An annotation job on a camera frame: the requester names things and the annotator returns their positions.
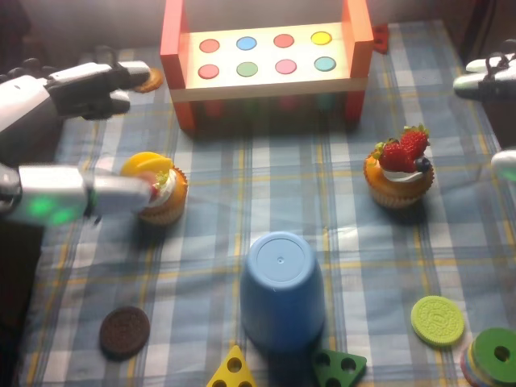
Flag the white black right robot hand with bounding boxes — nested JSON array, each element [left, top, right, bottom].
[[453, 52, 516, 183]]

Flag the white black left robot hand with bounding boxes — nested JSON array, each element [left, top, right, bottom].
[[0, 58, 152, 229]]

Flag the strawberry topped cupcake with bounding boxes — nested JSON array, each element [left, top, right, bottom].
[[364, 123, 435, 210]]

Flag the red rectangular box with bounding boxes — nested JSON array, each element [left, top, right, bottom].
[[160, 0, 375, 135]]

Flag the red triangle block with holes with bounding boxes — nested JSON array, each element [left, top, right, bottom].
[[372, 23, 390, 54]]

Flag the round tan cracker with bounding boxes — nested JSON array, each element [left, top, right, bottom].
[[135, 67, 164, 94]]

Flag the blue plaid tablecloth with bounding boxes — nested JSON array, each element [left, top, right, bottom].
[[19, 19, 516, 387]]

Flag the green sandwich cookie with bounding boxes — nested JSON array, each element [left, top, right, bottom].
[[410, 295, 466, 349]]

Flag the chocolate sandwich cookie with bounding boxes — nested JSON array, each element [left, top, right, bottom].
[[99, 306, 152, 360]]

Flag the blue plastic cup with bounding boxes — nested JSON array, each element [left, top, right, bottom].
[[239, 231, 327, 354]]

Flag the green triangle block with holes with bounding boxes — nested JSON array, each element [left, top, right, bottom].
[[312, 348, 368, 387]]

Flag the yellow triangle block with holes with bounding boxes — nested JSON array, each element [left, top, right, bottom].
[[206, 345, 259, 387]]

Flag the coloured ring stacker toy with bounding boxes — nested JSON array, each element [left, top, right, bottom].
[[460, 327, 516, 387]]

